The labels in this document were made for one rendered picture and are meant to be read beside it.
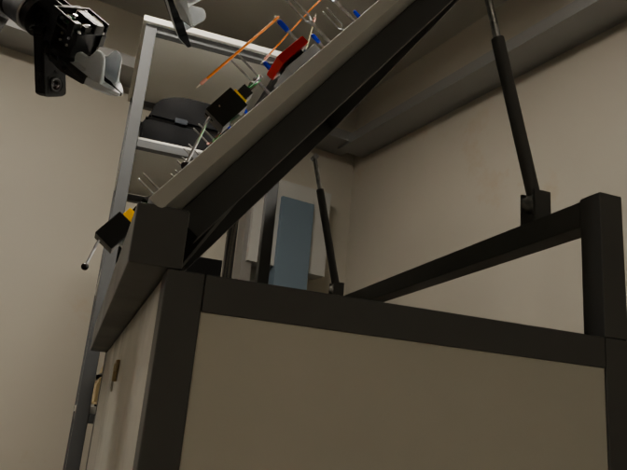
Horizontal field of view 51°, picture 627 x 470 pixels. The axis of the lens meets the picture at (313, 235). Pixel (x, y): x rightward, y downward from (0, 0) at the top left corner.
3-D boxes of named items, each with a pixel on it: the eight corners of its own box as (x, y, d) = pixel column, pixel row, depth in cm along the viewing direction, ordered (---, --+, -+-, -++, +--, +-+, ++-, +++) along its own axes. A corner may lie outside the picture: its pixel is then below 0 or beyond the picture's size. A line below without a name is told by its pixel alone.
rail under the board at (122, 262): (127, 261, 66) (137, 200, 68) (90, 350, 173) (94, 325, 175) (182, 269, 67) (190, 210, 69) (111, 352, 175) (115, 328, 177)
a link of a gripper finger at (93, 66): (115, 69, 99) (76, 35, 101) (103, 102, 102) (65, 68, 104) (130, 69, 101) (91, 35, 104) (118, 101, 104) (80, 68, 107)
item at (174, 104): (137, 141, 203) (147, 85, 209) (129, 165, 224) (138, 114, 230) (231, 161, 213) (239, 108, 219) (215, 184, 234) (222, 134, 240)
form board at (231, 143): (103, 329, 175) (98, 324, 175) (338, 109, 217) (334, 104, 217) (160, 210, 68) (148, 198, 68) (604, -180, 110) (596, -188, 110)
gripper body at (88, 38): (76, 25, 100) (27, -17, 103) (60, 74, 104) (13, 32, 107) (114, 27, 106) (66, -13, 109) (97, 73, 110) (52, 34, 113)
